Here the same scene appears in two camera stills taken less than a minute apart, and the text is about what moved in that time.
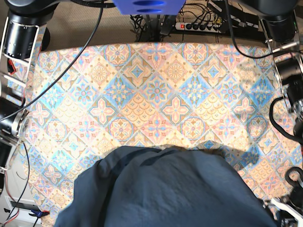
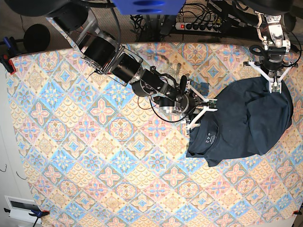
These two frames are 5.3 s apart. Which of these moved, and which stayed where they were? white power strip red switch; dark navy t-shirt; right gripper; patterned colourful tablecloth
Moved: dark navy t-shirt; right gripper
Stayed: patterned colourful tablecloth; white power strip red switch
